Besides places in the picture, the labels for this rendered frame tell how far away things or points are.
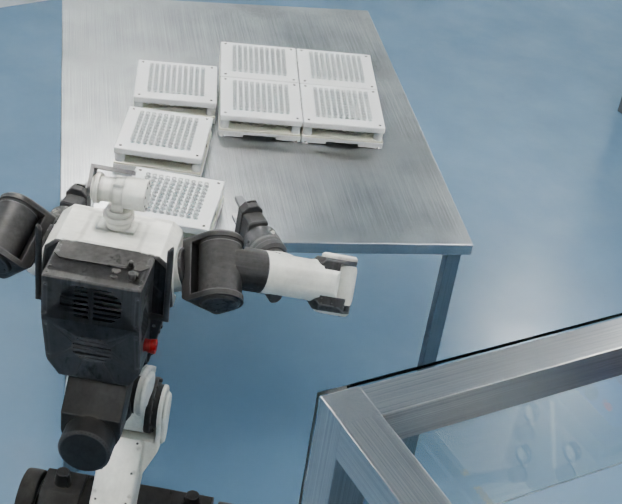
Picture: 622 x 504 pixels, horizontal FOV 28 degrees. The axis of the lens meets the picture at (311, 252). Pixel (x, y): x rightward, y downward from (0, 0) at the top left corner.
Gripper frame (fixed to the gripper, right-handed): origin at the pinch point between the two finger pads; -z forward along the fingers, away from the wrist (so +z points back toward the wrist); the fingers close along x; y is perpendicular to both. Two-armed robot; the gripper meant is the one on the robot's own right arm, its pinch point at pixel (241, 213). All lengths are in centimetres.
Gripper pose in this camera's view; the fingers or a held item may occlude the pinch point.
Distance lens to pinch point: 308.8
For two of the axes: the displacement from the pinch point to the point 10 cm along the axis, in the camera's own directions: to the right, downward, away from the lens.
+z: 4.2, 6.1, -6.7
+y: 8.9, -1.4, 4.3
